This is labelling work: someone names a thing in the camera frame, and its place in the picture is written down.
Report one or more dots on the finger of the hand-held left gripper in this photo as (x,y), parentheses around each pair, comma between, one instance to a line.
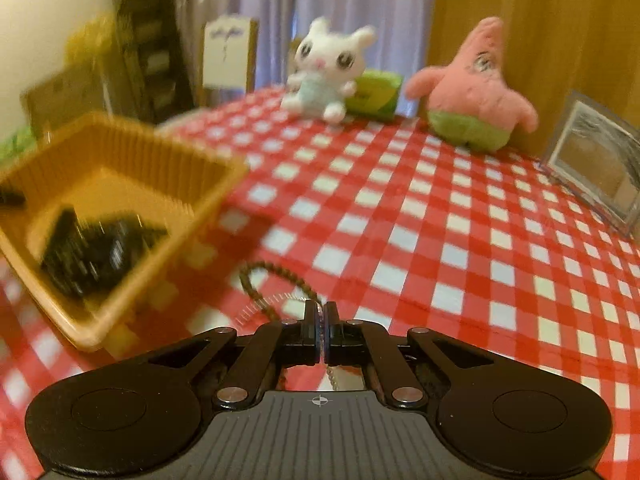
(10,197)

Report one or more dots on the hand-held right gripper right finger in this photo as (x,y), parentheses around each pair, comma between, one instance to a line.
(332,340)

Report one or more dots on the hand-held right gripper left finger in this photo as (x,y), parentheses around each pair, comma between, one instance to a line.
(311,340)

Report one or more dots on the white pearl strand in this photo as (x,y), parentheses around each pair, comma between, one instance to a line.
(331,377)

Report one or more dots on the golden plastic tray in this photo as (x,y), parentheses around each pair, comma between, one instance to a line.
(125,145)

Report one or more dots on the green carton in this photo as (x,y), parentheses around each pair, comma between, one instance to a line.
(17,142)

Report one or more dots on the cardboard box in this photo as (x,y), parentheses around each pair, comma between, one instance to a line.
(65,92)

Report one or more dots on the red checked tablecloth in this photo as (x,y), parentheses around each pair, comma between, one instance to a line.
(400,210)

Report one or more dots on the yellow plastic bag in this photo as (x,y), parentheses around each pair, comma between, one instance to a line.
(92,40)

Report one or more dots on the black folding rack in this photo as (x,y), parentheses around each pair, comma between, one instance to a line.
(150,45)

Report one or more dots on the green plush toy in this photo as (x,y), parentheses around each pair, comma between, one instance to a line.
(375,92)

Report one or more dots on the white bunny plush toy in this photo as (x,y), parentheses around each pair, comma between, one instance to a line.
(320,85)

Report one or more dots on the white wooden chair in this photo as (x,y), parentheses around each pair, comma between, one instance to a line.
(225,55)

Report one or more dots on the pink starfish plush toy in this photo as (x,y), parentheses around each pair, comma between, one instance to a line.
(470,90)

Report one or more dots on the framed picture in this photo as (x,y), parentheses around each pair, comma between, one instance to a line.
(590,160)

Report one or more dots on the wooden door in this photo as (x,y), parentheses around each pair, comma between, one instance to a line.
(550,20)

